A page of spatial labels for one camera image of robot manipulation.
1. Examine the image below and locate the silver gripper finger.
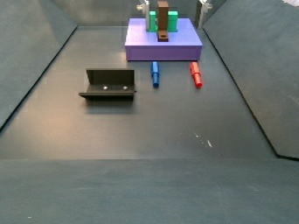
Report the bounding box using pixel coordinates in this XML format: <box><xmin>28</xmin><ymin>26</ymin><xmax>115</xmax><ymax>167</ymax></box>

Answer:
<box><xmin>199</xmin><ymin>0</ymin><xmax>212</xmax><ymax>27</ymax></box>
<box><xmin>136</xmin><ymin>0</ymin><xmax>149</xmax><ymax>30</ymax></box>

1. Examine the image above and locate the blue peg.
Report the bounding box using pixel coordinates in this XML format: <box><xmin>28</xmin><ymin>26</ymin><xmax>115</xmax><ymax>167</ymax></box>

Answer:
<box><xmin>151</xmin><ymin>61</ymin><xmax>159</xmax><ymax>88</ymax></box>

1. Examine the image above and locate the brown L-shaped hole piece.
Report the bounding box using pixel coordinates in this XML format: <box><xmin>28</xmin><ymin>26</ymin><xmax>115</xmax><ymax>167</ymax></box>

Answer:
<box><xmin>157</xmin><ymin>1</ymin><xmax>168</xmax><ymax>42</ymax></box>

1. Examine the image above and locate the red peg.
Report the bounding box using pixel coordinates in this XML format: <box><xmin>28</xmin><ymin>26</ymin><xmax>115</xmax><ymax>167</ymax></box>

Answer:
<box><xmin>189</xmin><ymin>61</ymin><xmax>203</xmax><ymax>88</ymax></box>

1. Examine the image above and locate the purple base block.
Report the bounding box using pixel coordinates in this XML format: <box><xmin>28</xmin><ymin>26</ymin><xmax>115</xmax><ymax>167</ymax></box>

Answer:
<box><xmin>125</xmin><ymin>18</ymin><xmax>203</xmax><ymax>61</ymax></box>

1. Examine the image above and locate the green U-shaped block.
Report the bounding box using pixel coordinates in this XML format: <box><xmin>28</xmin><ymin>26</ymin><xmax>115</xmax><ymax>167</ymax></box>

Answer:
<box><xmin>149</xmin><ymin>10</ymin><xmax>179</xmax><ymax>32</ymax></box>

